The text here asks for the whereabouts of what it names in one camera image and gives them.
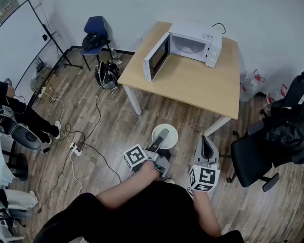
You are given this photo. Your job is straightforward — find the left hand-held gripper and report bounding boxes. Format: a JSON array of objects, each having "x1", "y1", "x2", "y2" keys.
[{"x1": 123, "y1": 129, "x2": 172, "y2": 179}]

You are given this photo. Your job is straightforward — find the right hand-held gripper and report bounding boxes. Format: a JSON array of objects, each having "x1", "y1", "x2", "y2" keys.
[{"x1": 187, "y1": 135, "x2": 220, "y2": 193}]

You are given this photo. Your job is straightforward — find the white round plate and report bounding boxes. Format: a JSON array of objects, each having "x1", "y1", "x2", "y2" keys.
[{"x1": 151, "y1": 124, "x2": 179, "y2": 150}]

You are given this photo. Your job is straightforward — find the white microwave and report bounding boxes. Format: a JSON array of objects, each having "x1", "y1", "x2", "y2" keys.
[{"x1": 143, "y1": 21, "x2": 223, "y2": 83}]

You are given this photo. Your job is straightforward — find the person's right forearm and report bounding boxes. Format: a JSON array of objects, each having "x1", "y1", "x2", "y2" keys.
[{"x1": 192, "y1": 191, "x2": 222, "y2": 238}]

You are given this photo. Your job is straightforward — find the person's left forearm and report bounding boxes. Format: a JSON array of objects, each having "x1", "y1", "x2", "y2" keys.
[{"x1": 95, "y1": 168, "x2": 146, "y2": 210}]

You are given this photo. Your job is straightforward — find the person's left hand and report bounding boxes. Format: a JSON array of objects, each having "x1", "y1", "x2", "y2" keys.
[{"x1": 139, "y1": 160, "x2": 165, "y2": 181}]

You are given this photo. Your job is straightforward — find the white table leg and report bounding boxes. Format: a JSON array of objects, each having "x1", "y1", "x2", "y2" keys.
[
  {"x1": 123, "y1": 84, "x2": 142, "y2": 116},
  {"x1": 204, "y1": 115, "x2": 233, "y2": 138}
]

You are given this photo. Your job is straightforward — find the black backpack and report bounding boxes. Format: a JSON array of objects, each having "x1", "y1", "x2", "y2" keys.
[{"x1": 94, "y1": 60, "x2": 122, "y2": 90}]

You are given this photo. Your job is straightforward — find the person's black shirt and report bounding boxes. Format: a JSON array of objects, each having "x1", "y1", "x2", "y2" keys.
[{"x1": 32, "y1": 180, "x2": 245, "y2": 243}]

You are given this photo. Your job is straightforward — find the black padded coat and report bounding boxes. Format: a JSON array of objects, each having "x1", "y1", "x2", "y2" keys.
[{"x1": 262, "y1": 99, "x2": 304, "y2": 166}]

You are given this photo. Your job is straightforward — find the clear plastic water bottle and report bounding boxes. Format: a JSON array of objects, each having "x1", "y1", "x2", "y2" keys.
[{"x1": 110, "y1": 48, "x2": 121, "y2": 65}]

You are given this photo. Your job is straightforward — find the black jacket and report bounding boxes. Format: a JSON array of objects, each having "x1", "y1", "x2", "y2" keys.
[{"x1": 81, "y1": 32, "x2": 112, "y2": 52}]

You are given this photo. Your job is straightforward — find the black high-back office chair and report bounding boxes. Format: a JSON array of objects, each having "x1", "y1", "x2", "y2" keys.
[{"x1": 259, "y1": 70, "x2": 304, "y2": 167}]

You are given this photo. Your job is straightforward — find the brown cardboard box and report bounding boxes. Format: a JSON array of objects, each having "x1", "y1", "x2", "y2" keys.
[{"x1": 40, "y1": 72, "x2": 59, "y2": 97}]

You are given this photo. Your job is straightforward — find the blue chair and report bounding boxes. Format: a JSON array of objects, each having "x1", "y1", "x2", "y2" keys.
[{"x1": 80, "y1": 16, "x2": 113, "y2": 71}]

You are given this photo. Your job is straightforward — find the grey office chair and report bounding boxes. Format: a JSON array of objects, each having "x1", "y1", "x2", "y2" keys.
[{"x1": 0, "y1": 104, "x2": 43, "y2": 182}]

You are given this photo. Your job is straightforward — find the black router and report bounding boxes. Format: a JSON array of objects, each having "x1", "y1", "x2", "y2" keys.
[{"x1": 34, "y1": 56, "x2": 46, "y2": 73}]

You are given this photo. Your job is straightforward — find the whiteboard on black stand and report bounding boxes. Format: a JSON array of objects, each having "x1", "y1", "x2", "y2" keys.
[{"x1": 0, "y1": 0, "x2": 84, "y2": 108}]

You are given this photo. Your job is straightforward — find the black power cable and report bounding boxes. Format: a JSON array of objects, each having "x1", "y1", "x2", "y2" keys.
[{"x1": 212, "y1": 22, "x2": 226, "y2": 34}]

